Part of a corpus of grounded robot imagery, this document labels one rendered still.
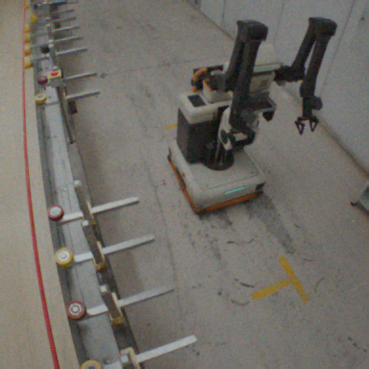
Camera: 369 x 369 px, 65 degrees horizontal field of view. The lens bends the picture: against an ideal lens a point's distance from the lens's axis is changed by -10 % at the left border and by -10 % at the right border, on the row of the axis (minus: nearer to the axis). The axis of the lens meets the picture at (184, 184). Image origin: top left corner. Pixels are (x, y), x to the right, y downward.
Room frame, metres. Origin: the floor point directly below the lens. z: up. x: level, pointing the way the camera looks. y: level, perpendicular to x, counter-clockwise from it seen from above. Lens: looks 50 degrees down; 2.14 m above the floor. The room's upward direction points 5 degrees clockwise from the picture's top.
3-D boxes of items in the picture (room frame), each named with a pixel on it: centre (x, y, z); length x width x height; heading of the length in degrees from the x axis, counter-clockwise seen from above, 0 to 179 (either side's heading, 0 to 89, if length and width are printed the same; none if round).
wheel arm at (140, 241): (0.65, 0.32, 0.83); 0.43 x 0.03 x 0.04; 115
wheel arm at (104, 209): (0.87, 0.43, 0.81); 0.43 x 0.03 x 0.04; 115
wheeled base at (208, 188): (1.84, -0.25, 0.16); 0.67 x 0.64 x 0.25; 25
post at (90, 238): (0.59, 0.35, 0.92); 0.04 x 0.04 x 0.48; 25
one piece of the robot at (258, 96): (1.58, -0.37, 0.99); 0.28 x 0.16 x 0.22; 115
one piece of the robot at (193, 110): (1.92, -0.21, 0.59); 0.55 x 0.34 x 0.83; 115
